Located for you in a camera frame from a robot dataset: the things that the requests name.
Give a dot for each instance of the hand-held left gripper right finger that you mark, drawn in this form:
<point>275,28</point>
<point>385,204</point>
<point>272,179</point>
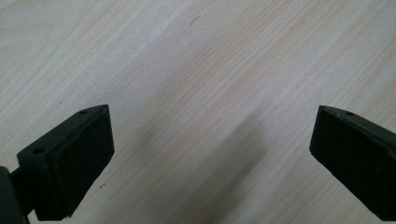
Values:
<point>358,158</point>

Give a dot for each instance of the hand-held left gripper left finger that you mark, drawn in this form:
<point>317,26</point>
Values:
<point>74,161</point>

